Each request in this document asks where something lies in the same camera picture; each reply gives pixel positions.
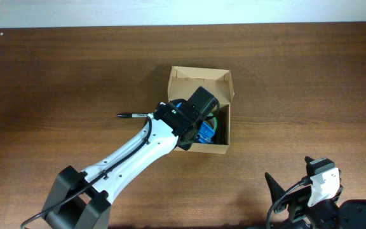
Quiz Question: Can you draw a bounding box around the blue whiteboard duster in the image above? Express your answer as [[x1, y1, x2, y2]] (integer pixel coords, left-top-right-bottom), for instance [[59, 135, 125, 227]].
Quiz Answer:
[[172, 99, 219, 146]]

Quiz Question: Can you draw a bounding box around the green tape roll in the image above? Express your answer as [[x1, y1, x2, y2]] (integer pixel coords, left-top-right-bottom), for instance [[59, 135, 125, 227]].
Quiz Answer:
[[207, 113, 218, 131]]

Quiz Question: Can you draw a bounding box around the black sharpie marker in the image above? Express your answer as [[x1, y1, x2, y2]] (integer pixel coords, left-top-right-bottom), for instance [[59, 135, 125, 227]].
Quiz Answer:
[[117, 113, 152, 118]]

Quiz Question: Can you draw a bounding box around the orange black stapler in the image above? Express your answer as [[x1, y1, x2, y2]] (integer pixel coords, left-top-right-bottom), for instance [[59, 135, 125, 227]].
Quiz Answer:
[[214, 117, 226, 145]]

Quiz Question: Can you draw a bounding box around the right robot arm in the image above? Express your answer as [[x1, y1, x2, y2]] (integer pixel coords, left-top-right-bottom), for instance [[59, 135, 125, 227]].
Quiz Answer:
[[265, 173, 366, 229]]

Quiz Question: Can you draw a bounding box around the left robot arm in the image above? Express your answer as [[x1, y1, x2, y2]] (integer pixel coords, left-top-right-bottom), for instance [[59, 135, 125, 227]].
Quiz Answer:
[[41, 87, 219, 229]]

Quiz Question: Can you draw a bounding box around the cardboard box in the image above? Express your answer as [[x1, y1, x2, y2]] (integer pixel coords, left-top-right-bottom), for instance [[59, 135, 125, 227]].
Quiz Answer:
[[168, 66, 234, 154]]

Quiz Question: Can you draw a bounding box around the right black cable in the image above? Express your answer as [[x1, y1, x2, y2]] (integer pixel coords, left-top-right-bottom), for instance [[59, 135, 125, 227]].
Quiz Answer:
[[265, 177, 313, 229]]

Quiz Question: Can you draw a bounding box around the black cable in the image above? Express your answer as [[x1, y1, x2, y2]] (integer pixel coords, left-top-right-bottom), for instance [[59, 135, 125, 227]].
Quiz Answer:
[[265, 177, 313, 229], [20, 98, 220, 229]]

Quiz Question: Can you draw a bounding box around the left black cable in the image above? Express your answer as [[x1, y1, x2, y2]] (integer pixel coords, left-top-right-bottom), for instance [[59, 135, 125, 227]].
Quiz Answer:
[[20, 98, 220, 229]]

